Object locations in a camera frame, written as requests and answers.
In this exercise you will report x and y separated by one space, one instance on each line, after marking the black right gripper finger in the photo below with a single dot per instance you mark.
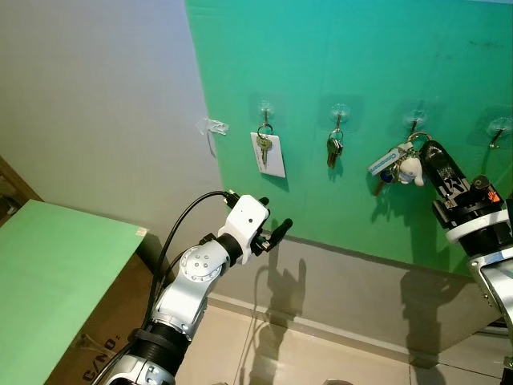
442 172

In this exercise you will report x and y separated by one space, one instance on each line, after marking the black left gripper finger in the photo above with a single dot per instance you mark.
264 201
282 230

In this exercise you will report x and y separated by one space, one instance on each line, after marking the key bunch with white charm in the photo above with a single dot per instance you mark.
409 168

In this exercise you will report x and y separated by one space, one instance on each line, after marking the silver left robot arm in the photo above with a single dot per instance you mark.
188 289

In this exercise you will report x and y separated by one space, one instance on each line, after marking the key with white card tag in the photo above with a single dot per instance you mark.
272 156

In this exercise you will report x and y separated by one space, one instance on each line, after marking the small dark key bunch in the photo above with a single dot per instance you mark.
334 151

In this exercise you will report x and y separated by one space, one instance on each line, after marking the crumpled clear tape piece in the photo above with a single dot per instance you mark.
212 126

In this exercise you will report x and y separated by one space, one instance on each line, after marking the green table cover sheet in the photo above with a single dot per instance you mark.
56 281

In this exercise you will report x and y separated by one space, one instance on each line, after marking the brown wooden board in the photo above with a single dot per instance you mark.
16 192

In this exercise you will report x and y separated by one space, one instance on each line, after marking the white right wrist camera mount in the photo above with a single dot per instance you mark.
481 231

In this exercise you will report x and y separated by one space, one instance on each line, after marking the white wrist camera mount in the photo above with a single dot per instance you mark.
244 220
481 231

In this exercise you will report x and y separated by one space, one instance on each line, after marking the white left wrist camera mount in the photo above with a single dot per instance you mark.
244 220

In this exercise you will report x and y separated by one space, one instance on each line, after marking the clear adhesive wall hook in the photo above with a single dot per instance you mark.
264 111
414 119
339 112
498 128

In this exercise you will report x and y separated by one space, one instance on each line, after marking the green wall board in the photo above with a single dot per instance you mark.
353 64

